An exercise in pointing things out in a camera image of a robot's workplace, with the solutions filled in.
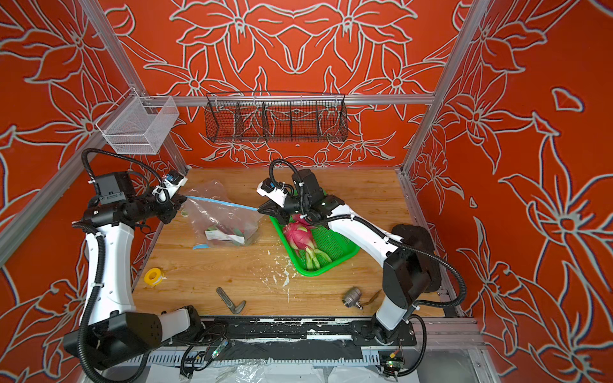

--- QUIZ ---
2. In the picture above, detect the grey L-shaped metal tool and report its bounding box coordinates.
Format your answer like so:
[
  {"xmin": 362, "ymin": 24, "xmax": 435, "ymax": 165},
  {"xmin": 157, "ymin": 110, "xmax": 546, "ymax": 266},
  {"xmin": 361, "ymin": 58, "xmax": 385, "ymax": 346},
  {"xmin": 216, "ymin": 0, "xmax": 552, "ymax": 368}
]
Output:
[{"xmin": 216, "ymin": 287, "xmax": 247, "ymax": 315}]

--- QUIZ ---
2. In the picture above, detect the green plastic basket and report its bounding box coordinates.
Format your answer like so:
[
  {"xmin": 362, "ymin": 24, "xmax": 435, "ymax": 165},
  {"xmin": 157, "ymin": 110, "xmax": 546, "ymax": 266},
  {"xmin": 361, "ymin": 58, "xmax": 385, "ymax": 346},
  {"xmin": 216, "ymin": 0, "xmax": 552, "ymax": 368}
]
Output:
[{"xmin": 270, "ymin": 217, "xmax": 360, "ymax": 277}]

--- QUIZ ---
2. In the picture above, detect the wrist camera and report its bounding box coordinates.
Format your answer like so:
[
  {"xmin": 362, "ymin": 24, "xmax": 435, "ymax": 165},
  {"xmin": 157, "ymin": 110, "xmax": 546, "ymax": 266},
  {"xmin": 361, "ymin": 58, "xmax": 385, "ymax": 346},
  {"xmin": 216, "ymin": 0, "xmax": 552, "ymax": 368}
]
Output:
[
  {"xmin": 256, "ymin": 178, "xmax": 290, "ymax": 207},
  {"xmin": 152, "ymin": 170, "xmax": 188, "ymax": 203}
]

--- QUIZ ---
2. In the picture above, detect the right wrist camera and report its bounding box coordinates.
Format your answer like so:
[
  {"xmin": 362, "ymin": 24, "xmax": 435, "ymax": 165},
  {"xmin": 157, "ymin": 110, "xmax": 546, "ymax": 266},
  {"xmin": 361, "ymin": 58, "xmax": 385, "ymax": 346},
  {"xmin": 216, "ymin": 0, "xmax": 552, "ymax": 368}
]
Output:
[{"xmin": 256, "ymin": 178, "xmax": 290, "ymax": 207}]

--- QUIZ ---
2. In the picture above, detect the black oval tray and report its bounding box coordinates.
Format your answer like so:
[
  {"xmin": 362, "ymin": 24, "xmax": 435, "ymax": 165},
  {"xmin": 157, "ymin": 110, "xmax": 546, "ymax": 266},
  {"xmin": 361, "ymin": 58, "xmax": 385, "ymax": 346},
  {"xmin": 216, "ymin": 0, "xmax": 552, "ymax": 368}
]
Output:
[{"xmin": 391, "ymin": 224, "xmax": 442, "ymax": 293}]

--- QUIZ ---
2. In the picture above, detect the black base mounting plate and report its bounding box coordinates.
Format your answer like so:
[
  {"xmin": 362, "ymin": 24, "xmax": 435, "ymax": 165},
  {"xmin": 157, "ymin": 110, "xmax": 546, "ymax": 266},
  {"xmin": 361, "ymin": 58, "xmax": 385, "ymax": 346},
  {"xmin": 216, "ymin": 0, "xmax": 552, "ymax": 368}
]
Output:
[{"xmin": 201, "ymin": 316, "xmax": 418, "ymax": 347}]

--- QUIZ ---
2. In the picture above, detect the black wire basket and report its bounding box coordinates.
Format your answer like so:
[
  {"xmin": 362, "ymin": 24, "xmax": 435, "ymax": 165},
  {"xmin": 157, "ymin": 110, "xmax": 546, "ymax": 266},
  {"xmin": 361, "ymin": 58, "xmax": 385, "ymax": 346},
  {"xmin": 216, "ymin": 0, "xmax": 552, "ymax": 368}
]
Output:
[{"xmin": 204, "ymin": 92, "xmax": 349, "ymax": 144}]

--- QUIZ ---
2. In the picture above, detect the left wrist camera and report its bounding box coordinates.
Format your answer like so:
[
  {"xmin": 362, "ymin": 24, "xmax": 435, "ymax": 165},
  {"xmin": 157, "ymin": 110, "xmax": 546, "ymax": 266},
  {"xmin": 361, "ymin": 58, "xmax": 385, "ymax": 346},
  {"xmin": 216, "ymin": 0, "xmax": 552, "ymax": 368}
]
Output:
[{"xmin": 152, "ymin": 170, "xmax": 188, "ymax": 203}]

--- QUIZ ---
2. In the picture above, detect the metal pipe fitting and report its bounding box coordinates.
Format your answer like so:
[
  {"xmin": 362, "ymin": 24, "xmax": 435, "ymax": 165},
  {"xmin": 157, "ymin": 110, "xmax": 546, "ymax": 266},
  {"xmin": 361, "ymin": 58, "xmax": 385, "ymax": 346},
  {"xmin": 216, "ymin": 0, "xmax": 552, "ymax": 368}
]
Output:
[{"xmin": 343, "ymin": 287, "xmax": 363, "ymax": 311}]

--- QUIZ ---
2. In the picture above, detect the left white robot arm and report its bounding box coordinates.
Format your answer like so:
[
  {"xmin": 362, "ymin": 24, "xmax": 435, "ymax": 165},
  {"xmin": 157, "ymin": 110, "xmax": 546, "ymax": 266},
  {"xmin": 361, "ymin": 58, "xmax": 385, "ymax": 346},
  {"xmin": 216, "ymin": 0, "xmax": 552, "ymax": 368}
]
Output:
[{"xmin": 63, "ymin": 192, "xmax": 204, "ymax": 382}]

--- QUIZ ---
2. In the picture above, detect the yellow white tape roll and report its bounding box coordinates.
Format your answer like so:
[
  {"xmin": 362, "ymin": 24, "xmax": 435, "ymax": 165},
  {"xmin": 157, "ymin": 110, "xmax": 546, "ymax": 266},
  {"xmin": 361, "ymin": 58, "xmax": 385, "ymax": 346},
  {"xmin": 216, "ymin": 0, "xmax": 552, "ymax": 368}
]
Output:
[{"xmin": 144, "ymin": 267, "xmax": 165, "ymax": 287}]

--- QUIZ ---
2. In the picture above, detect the pink dragon fruit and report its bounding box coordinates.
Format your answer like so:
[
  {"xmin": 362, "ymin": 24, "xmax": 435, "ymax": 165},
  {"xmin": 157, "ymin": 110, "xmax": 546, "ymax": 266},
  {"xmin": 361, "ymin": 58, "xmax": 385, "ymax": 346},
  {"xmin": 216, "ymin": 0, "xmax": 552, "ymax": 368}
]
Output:
[
  {"xmin": 283, "ymin": 223, "xmax": 332, "ymax": 271},
  {"xmin": 292, "ymin": 214, "xmax": 312, "ymax": 229}
]

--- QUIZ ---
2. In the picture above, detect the white wire basket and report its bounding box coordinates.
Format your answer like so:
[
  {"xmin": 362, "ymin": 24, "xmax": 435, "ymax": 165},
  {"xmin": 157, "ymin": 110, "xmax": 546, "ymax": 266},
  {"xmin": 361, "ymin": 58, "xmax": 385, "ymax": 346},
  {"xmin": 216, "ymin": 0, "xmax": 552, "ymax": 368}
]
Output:
[{"xmin": 94, "ymin": 94, "xmax": 179, "ymax": 155}]

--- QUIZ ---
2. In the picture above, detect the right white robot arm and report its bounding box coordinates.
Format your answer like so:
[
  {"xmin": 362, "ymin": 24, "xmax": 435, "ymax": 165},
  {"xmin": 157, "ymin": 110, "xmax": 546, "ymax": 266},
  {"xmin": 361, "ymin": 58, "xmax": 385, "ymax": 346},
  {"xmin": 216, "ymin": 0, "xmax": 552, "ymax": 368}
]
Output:
[{"xmin": 256, "ymin": 161, "xmax": 467, "ymax": 332}]

